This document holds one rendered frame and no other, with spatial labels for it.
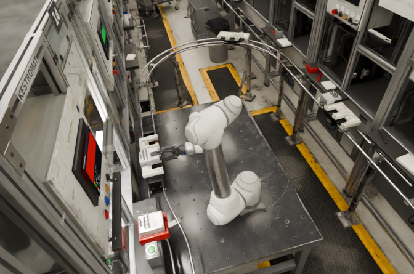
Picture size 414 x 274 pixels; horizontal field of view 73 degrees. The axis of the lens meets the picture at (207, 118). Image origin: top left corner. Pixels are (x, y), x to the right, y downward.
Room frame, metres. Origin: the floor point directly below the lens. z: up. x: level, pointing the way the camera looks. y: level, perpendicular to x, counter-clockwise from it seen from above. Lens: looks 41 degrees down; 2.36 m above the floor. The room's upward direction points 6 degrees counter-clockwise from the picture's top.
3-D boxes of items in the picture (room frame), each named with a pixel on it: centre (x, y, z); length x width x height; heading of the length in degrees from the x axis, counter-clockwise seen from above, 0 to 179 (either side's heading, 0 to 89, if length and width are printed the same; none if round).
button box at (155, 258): (0.60, 0.34, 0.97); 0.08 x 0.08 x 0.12; 10
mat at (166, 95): (5.73, 0.88, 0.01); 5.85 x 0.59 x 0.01; 10
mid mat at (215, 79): (3.44, -0.30, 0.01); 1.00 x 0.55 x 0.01; 10
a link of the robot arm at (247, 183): (1.02, -0.21, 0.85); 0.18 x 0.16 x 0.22; 128
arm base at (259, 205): (1.05, -0.22, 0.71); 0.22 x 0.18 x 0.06; 10
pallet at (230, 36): (3.13, -0.41, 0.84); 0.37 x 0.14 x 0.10; 68
